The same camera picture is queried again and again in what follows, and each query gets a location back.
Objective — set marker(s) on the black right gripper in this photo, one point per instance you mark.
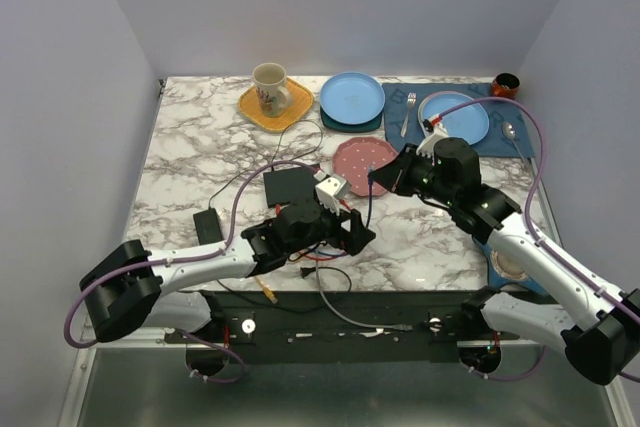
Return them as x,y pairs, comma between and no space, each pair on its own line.
395,175

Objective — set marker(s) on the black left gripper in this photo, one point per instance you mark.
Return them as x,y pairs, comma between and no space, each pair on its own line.
350,241

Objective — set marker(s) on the dark grey network switch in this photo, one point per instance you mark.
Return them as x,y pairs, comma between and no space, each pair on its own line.
288,185

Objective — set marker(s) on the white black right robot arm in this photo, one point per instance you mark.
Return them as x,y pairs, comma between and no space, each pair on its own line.
592,322

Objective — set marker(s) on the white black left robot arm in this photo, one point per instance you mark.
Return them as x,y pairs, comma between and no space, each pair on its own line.
121,291

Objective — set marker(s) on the pink dotted plate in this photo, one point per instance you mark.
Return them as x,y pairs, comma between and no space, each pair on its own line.
356,157

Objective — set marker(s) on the silver fork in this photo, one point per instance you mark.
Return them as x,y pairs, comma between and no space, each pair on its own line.
410,103

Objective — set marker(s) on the dark teal coaster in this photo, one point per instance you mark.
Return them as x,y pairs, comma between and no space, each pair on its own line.
366,127

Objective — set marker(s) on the light blue plate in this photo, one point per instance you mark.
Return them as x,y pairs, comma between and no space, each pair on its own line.
352,98

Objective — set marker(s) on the blue plate on placemat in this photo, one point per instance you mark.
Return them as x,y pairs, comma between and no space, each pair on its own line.
470,123

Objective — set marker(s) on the black power adapter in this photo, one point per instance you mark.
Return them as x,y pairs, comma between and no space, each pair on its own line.
207,226

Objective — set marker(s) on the yellow woven coaster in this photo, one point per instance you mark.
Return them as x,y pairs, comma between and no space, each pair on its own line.
303,100

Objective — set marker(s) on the blue cloth placemat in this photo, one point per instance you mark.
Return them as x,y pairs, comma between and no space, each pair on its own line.
493,145

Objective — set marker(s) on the silver spoon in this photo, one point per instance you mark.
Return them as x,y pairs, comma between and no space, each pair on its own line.
510,134

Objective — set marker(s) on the beige floral mug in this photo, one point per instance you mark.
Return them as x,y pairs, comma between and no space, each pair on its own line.
270,82

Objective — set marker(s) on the blue star-shaped dish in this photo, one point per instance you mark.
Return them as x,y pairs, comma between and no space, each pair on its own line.
504,273

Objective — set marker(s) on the small red-brown bowl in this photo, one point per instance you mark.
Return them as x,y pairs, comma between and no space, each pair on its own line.
505,85

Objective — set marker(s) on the aluminium rail frame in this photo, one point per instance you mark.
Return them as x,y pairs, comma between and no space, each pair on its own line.
233,319

